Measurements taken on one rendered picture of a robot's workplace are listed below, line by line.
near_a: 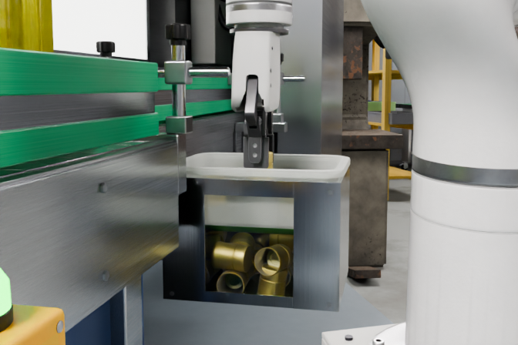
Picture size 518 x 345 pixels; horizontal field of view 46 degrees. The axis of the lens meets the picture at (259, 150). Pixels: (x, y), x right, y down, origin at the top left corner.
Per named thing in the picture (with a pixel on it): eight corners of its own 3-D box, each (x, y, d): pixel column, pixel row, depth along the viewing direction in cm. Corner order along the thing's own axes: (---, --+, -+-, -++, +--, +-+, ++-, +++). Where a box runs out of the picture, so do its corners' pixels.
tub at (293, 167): (201, 208, 93) (200, 151, 92) (350, 215, 89) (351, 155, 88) (159, 236, 76) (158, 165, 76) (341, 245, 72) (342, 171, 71)
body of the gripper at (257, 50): (238, 27, 84) (238, 109, 85) (220, 18, 74) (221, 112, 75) (293, 26, 83) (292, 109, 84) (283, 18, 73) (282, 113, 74)
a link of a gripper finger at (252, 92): (252, 60, 77) (256, 98, 80) (241, 94, 71) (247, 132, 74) (261, 60, 77) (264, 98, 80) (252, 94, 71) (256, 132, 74)
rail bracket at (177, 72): (99, 130, 75) (96, 27, 74) (232, 132, 72) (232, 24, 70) (87, 132, 72) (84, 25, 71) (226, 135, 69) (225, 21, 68)
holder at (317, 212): (169, 259, 95) (167, 159, 93) (348, 269, 89) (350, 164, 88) (122, 296, 78) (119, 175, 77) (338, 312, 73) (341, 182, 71)
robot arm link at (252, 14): (234, 11, 83) (234, 33, 83) (219, 2, 74) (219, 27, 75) (296, 9, 82) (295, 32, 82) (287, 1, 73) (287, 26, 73)
